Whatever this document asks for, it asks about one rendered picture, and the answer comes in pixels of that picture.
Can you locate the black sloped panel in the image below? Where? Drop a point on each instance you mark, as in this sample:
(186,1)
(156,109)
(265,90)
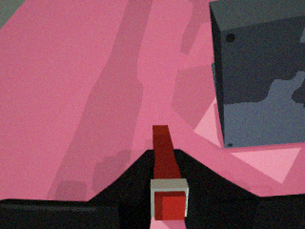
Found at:
(259,70)

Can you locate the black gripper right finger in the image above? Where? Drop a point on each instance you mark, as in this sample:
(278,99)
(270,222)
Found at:
(216,203)

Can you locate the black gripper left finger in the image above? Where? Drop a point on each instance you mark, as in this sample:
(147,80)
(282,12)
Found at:
(125,204)

